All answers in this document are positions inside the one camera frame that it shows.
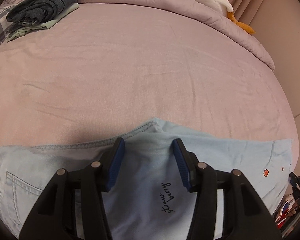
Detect light blue strawberry pants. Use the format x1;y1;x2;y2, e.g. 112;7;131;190
0;118;292;239

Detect pink bed sheet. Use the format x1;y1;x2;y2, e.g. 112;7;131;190
0;4;299;155

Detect light green folded garment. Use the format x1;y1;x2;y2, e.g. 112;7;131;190
6;3;79;42

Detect dark blue folded jeans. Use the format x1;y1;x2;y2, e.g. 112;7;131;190
6;0;78;27

